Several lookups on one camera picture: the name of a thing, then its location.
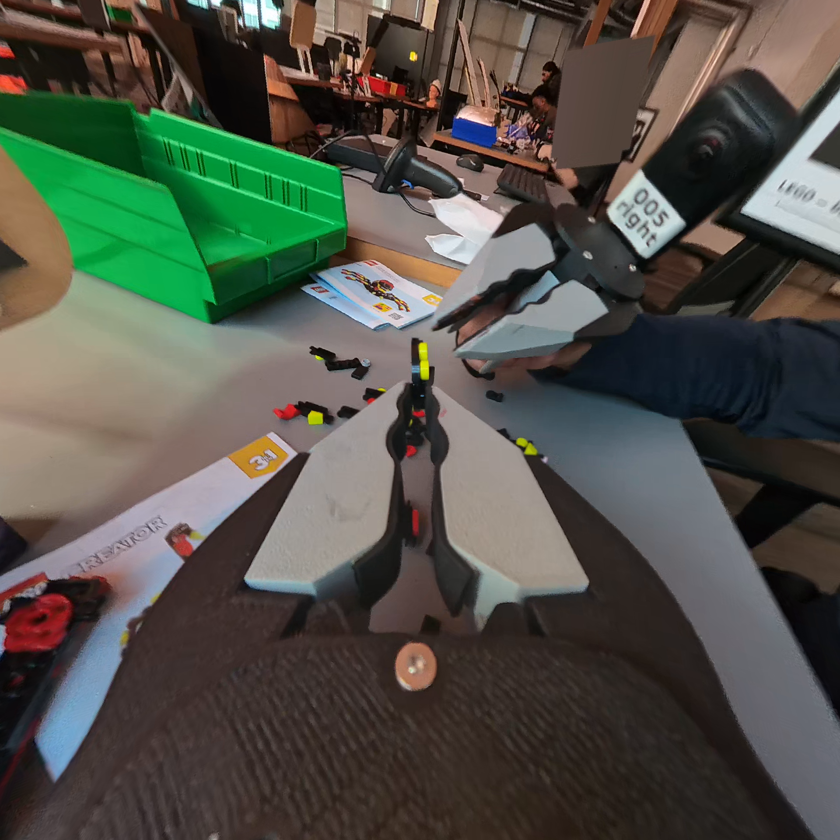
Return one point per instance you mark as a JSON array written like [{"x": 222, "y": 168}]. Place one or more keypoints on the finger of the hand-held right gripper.
[
  {"x": 505, "y": 263},
  {"x": 545, "y": 322}
]

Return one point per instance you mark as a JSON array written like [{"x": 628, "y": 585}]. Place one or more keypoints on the black barcode scanner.
[{"x": 407, "y": 168}]

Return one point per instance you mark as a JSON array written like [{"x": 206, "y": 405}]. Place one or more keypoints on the closed instruction booklet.
[{"x": 374, "y": 295}]

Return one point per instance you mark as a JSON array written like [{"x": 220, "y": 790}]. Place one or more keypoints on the open spider instruction booklet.
[{"x": 158, "y": 525}]

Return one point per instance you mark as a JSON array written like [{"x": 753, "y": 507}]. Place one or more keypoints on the green plastic bin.
[{"x": 171, "y": 223}]

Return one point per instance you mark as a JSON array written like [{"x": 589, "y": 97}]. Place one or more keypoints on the person's right forearm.
[{"x": 709, "y": 374}]

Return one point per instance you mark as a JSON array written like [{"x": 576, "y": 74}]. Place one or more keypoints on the framed marker sign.
[{"x": 801, "y": 197}]

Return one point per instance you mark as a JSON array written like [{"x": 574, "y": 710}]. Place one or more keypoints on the black keyboard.
[{"x": 525, "y": 184}]

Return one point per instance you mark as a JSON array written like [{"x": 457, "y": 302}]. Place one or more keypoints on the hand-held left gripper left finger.
[{"x": 328, "y": 525}]

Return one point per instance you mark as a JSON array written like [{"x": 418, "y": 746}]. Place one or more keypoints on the pile of lego pieces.
[{"x": 344, "y": 364}]

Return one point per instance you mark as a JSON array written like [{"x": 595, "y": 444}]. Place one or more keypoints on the crumpled white paper bag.
[{"x": 466, "y": 223}]

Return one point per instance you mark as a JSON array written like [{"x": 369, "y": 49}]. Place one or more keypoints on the red yellow black lego model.
[{"x": 40, "y": 630}]

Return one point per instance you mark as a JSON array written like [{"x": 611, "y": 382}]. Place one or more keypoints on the person's right hand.
[{"x": 551, "y": 364}]

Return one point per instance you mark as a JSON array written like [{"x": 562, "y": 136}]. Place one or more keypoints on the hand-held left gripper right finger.
[{"x": 512, "y": 525}]

